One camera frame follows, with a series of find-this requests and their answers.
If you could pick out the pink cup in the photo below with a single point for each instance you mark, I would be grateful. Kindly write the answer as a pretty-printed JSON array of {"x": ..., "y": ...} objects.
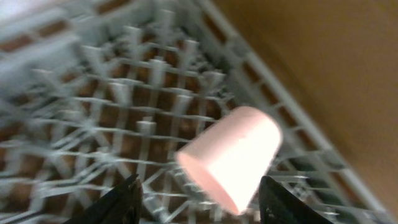
[{"x": 228, "y": 160}]

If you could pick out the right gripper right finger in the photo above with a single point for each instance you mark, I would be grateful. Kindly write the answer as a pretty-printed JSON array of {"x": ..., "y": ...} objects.
[{"x": 278, "y": 206}]

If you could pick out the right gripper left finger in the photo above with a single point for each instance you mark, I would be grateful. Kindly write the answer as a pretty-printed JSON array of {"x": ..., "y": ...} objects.
[{"x": 121, "y": 205}]

